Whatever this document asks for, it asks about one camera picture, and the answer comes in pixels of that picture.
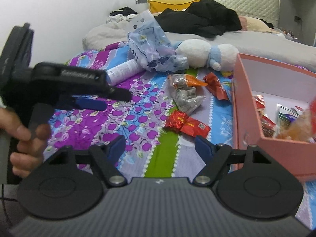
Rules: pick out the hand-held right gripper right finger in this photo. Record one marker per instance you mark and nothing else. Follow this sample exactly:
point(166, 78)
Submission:
point(203, 148)

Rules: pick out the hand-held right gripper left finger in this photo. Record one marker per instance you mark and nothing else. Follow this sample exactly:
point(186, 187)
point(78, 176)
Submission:
point(116, 148)

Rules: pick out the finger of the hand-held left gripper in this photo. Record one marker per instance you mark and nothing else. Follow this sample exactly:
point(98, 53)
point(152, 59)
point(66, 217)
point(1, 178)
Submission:
point(121, 95)
point(91, 104)

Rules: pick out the red foil snack packet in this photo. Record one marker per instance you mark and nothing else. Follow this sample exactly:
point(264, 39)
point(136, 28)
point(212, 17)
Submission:
point(176, 119)

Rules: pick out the pink cardboard box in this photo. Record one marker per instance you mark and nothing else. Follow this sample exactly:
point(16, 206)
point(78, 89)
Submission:
point(246, 133)

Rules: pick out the grey clear snack packet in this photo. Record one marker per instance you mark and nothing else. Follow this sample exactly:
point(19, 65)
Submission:
point(186, 101)

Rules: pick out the long red snack packet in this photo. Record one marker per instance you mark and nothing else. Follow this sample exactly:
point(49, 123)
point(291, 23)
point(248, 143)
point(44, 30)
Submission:
point(218, 86)

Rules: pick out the orange clear snack packet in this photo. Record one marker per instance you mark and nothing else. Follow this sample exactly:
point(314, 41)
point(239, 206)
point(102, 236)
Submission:
point(190, 81)

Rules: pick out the pile of snack packets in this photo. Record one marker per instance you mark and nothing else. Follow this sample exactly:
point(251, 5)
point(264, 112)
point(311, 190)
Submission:
point(284, 122)

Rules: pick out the person's left hand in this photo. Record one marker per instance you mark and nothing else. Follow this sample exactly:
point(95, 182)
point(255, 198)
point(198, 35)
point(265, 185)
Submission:
point(24, 160)

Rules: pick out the white plastic bottle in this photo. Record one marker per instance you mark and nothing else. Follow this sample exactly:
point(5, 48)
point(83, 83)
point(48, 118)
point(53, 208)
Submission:
point(123, 70)

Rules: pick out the floral striped bed sheet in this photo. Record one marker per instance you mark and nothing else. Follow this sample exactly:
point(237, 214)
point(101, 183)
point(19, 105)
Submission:
point(138, 118)

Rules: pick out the light blue plastic bag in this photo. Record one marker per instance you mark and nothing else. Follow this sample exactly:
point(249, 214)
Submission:
point(150, 42)

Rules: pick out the heap of white black clothes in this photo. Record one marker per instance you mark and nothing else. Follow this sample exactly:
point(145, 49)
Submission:
point(118, 19)

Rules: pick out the small yellow snack packet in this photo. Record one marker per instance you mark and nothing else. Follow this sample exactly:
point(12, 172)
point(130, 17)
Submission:
point(227, 73)

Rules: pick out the white and blue plush toy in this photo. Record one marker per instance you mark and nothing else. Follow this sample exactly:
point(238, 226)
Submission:
point(195, 51)

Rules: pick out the yellow pillow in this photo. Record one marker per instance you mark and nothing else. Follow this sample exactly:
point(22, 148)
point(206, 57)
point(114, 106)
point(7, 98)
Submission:
point(163, 5)

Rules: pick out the black clothing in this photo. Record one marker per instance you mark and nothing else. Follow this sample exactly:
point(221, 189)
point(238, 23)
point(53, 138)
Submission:
point(205, 19)

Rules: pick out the light grey duvet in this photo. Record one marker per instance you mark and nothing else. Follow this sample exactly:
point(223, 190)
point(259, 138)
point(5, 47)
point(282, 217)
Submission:
point(259, 44)

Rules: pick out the beige plush pillow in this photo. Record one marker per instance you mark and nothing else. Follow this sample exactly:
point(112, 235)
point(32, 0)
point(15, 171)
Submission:
point(250, 24)

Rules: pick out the small dark cloth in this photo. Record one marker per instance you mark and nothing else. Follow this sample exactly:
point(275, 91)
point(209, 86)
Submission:
point(266, 23)

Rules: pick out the row of small bottles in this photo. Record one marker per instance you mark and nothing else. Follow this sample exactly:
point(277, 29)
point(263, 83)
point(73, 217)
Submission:
point(290, 33)

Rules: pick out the cream quilted headboard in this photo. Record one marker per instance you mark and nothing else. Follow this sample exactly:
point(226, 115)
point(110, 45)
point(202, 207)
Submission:
point(246, 2)

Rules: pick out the grey wardrobe unit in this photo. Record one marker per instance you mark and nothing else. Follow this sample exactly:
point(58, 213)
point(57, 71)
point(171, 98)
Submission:
point(296, 0)

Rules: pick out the grey wall switch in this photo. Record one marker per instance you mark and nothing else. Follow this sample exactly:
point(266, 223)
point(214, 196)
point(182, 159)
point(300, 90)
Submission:
point(140, 0)

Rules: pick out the black wall plug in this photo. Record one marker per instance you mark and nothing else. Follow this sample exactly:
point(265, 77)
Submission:
point(298, 18)

